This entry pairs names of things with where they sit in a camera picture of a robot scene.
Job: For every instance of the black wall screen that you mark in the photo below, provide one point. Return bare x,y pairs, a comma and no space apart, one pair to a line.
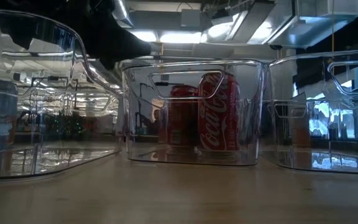
309,74

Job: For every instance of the dark dome camera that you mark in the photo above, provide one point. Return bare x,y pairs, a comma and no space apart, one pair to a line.
275,47

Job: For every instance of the red Coca-Cola can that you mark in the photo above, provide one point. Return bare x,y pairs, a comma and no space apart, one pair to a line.
219,118
182,118

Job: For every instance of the grey ceiling junction box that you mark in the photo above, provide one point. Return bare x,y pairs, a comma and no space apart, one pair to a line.
190,18

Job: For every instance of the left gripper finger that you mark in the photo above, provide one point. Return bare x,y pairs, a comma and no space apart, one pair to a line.
126,57
134,43

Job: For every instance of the person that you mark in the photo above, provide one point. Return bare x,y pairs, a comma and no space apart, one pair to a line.
155,115

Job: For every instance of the grey wall vent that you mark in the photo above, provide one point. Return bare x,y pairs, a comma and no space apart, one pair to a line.
164,77

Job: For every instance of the ceiling light panel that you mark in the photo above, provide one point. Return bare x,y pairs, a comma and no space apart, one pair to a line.
145,35
180,37

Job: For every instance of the clear plastic bin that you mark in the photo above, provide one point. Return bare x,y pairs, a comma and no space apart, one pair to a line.
42,161
337,155
148,124

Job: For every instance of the grey ceiling pipe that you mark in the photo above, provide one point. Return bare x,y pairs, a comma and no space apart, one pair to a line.
197,57

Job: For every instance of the black background rig frame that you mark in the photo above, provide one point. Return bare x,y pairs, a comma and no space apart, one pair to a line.
140,105

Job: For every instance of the round silver duct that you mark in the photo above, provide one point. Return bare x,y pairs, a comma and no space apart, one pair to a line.
123,12

